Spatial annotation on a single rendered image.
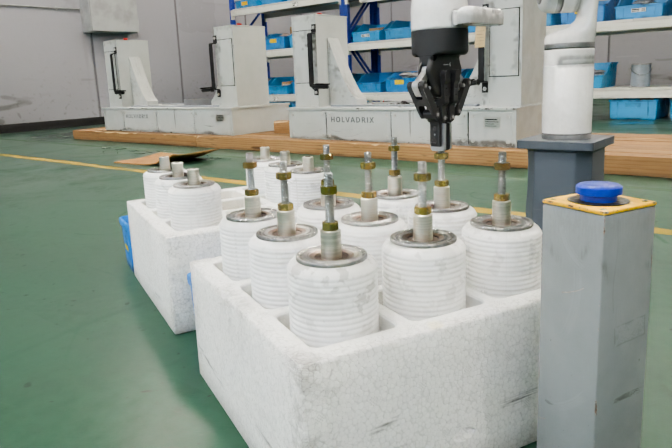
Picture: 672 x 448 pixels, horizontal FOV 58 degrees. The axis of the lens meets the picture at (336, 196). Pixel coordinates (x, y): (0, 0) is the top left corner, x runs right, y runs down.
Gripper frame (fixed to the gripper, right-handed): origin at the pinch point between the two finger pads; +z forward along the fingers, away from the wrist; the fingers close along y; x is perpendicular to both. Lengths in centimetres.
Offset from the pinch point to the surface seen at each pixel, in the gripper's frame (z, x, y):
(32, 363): 35, -55, 37
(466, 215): 10.4, 4.4, 1.1
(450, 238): 9.8, 9.8, 14.3
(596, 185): 2.2, 25.8, 15.5
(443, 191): 7.5, 0.8, 0.8
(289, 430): 25.1, 4.0, 35.3
